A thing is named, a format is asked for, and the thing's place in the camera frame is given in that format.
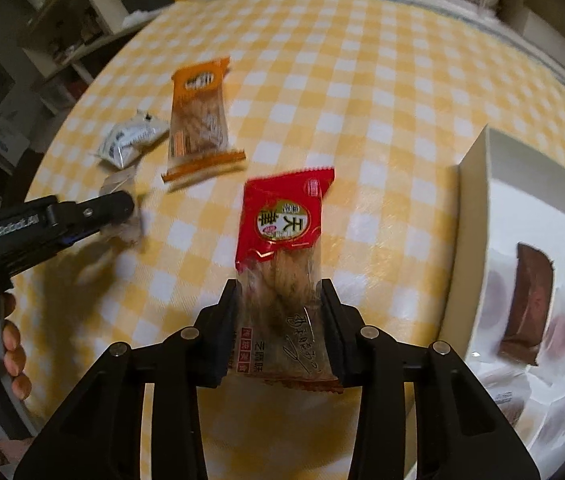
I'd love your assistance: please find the silver grey snack packet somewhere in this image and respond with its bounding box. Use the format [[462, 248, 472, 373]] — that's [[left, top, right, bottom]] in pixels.
[[96, 110, 170, 170]]

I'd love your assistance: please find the orange snack stick packet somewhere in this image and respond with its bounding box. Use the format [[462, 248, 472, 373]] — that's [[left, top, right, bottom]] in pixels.
[[162, 56, 247, 184]]

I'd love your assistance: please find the mooncake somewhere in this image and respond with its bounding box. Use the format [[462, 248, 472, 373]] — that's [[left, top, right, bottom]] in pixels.
[[480, 370, 532, 427]]

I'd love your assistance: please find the red snack stick packet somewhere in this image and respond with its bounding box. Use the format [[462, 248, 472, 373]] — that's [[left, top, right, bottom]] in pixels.
[[232, 167, 342, 392]]

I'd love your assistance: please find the beige donut clear packet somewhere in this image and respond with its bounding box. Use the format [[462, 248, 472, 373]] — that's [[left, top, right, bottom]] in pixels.
[[535, 396, 565, 448]]

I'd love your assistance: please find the brown foil snack packet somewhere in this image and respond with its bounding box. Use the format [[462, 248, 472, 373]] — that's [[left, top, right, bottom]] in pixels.
[[498, 243, 555, 366]]

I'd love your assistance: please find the pink donut clear packet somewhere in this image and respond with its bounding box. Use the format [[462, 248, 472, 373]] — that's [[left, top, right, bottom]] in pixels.
[[543, 310, 565, 362]]

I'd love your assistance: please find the small white box in shelf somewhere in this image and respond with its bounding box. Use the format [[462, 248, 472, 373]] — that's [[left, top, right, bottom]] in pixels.
[[512, 6, 565, 68]]

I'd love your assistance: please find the purple donut clear packet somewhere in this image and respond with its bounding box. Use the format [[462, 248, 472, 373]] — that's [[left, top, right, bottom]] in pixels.
[[479, 270, 512, 332]]

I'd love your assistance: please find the yellow white checkered blanket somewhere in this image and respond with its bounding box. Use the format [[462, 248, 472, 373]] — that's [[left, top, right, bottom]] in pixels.
[[13, 0, 565, 417]]

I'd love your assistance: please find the white shallow cardboard box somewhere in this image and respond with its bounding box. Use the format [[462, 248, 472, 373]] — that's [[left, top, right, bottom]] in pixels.
[[439, 127, 565, 479]]

